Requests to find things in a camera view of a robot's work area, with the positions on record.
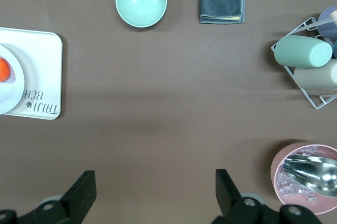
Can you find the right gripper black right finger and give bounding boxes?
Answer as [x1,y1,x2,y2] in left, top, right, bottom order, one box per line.
[212,168,323,224]

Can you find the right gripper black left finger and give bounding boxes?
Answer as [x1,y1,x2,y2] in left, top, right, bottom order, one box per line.
[0,170,97,224]

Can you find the white round plate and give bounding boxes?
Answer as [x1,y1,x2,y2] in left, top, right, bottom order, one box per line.
[0,44,26,116]

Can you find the orange fruit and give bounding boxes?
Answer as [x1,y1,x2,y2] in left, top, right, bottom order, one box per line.
[0,58,11,83]

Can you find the pink bowl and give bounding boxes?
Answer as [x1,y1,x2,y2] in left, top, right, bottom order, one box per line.
[270,141,337,216]

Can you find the clear plastic ice cubes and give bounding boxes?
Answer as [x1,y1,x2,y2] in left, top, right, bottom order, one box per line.
[275,145,337,202]

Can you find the shiny metal scoop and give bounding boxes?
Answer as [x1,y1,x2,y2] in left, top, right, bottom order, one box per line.
[283,154,337,198]

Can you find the cream bear print tray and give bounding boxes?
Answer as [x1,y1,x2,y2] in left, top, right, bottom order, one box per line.
[0,27,63,121]

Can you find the beige cup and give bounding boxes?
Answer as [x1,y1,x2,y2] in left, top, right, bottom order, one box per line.
[293,59,337,90]

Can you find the mint green cup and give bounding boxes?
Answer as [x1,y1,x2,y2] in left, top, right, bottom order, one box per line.
[273,35,333,69]

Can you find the purple cup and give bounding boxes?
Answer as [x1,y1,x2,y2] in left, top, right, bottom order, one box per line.
[318,7,337,43]

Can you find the mint green bowl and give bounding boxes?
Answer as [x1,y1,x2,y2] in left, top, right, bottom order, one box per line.
[115,0,168,28]

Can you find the white wire cup rack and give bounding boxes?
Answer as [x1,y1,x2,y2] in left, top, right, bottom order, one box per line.
[271,16,337,109]

